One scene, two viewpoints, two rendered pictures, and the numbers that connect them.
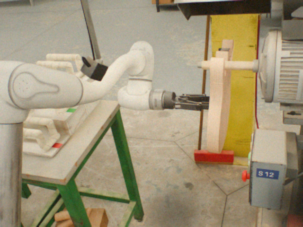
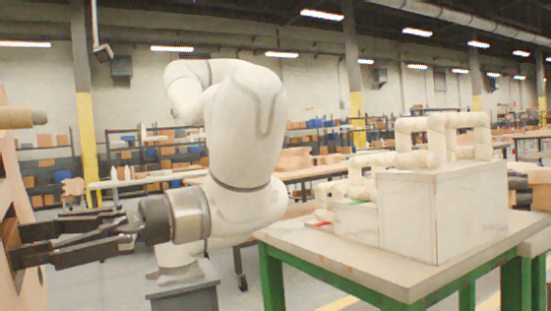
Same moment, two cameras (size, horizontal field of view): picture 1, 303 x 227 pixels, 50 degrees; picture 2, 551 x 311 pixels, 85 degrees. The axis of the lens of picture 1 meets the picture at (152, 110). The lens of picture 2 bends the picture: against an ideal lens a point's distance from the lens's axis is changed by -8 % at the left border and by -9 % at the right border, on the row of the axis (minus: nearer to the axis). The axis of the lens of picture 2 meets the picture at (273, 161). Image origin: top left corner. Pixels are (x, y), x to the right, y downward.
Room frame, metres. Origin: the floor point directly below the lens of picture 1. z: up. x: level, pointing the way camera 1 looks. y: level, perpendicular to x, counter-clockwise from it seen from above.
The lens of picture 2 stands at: (1.62, -0.36, 1.18)
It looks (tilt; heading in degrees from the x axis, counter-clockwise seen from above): 3 degrees down; 127
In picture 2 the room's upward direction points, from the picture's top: 5 degrees counter-clockwise
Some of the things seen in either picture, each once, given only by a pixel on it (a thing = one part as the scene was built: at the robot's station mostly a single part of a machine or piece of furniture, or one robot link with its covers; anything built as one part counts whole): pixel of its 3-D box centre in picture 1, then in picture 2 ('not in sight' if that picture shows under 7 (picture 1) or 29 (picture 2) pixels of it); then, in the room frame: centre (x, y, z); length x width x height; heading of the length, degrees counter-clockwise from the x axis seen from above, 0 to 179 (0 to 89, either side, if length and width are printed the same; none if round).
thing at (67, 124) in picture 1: (53, 116); (393, 213); (1.36, 0.48, 0.98); 0.27 x 0.16 x 0.09; 66
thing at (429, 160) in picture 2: (78, 74); (416, 160); (1.46, 0.32, 1.12); 0.11 x 0.03 x 0.03; 156
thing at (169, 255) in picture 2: not in sight; (177, 233); (0.54, 0.40, 0.87); 0.18 x 0.16 x 0.22; 61
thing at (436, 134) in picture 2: (79, 66); (437, 146); (1.50, 0.32, 1.15); 0.03 x 0.03 x 0.09
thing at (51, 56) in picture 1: (63, 57); (459, 120); (1.54, 0.39, 1.20); 0.20 x 0.03 x 0.03; 65
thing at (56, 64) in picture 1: (53, 64); (426, 123); (1.47, 0.43, 1.20); 0.20 x 0.03 x 0.03; 65
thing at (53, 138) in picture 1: (51, 141); (327, 216); (1.17, 0.46, 0.96); 0.11 x 0.03 x 0.03; 156
